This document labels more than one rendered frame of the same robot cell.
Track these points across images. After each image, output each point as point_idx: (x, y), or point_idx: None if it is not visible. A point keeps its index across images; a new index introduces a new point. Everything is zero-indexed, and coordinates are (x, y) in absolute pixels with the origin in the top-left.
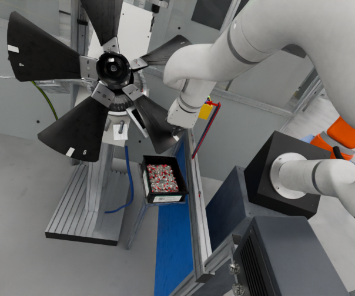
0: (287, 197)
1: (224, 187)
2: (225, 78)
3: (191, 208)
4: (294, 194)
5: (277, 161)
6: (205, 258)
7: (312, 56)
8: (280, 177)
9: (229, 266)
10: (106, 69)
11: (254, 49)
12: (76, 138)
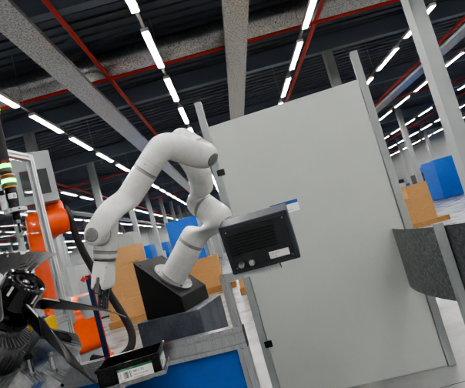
0: (189, 286)
1: None
2: (142, 199)
3: (177, 354)
4: (189, 282)
5: (160, 275)
6: (230, 327)
7: (179, 158)
8: (174, 279)
9: (240, 265)
10: (25, 284)
11: (159, 168)
12: (75, 359)
